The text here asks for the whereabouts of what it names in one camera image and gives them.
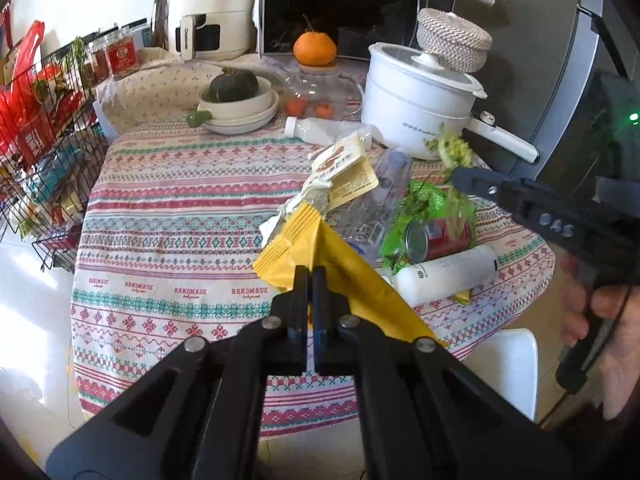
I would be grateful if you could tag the green snack packet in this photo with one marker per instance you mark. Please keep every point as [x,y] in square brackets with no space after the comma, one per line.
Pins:
[430,200]

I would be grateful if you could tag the grey refrigerator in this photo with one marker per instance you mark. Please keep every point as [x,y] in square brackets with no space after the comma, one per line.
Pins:
[540,60]

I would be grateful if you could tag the green plant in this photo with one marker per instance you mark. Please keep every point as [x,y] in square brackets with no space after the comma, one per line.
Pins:
[79,52]

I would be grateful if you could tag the black microwave oven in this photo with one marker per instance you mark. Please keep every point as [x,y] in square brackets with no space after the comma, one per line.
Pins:
[360,10]

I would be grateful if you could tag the yellow snack packet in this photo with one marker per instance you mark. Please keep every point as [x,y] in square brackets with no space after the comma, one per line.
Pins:
[340,265]

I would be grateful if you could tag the glass vase with twigs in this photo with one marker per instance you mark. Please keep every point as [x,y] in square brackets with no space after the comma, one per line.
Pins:
[160,15]

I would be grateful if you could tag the small green vegetable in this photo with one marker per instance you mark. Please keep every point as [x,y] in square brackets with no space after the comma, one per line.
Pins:
[197,119]

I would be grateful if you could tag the large orange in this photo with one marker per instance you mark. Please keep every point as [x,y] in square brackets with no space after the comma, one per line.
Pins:
[314,49]

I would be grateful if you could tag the small white plastic bottle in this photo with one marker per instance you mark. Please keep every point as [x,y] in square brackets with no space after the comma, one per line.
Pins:
[320,130]

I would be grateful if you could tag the green vegetable scraps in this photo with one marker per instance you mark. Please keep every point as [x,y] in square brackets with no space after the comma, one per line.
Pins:
[450,150]

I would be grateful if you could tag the glass jar with tomatoes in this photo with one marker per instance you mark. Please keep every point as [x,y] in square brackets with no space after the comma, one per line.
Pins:
[345,90]

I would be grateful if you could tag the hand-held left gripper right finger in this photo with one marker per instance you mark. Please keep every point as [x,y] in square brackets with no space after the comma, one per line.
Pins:
[321,310]

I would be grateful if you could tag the woven basket with lid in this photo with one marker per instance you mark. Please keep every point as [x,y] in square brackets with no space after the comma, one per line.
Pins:
[450,35]

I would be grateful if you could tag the person's right hand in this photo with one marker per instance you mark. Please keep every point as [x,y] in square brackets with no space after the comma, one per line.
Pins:
[622,350]

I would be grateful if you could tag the patterned striped tablecloth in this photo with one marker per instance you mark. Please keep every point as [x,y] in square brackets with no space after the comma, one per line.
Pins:
[175,210]

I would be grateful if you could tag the dark green pumpkin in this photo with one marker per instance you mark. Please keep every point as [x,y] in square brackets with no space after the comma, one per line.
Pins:
[232,85]

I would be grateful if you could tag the white ceramic bowl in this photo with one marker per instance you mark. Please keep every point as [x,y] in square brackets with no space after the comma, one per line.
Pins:
[235,106]

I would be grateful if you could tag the red plastic bag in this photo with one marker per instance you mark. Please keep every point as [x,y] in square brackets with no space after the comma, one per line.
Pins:
[25,105]

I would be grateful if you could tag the white bin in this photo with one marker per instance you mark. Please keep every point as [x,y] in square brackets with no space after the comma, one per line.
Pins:
[500,365]

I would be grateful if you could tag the red drink can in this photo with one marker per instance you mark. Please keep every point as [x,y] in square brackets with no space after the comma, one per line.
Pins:
[440,245]

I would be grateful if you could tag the white electric pot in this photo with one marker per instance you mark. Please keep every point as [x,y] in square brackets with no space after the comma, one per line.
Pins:
[410,110]

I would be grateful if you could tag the small yellow-green wrapper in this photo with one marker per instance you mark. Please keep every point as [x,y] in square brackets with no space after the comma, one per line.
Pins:
[462,297]

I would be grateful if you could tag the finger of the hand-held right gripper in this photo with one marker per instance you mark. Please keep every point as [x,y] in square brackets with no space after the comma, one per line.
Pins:
[475,182]

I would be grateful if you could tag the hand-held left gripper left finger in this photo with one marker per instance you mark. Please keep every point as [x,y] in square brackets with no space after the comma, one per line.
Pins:
[300,310]

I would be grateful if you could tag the clear plastic bottle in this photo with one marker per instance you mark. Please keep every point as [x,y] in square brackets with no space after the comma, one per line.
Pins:
[380,195]

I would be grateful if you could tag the large white plastic bottle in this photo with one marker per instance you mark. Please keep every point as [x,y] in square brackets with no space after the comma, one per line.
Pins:
[445,275]

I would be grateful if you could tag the white air fryer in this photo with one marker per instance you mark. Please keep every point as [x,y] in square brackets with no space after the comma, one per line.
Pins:
[210,0]

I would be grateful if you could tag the small tangerine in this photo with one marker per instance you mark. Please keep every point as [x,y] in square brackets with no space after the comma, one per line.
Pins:
[295,105]
[324,109]

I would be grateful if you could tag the beige pouch with orange print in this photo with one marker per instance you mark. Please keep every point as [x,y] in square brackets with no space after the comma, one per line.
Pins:
[335,152]

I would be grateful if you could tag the white wrapper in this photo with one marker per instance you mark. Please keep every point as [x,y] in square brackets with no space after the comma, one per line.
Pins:
[295,205]

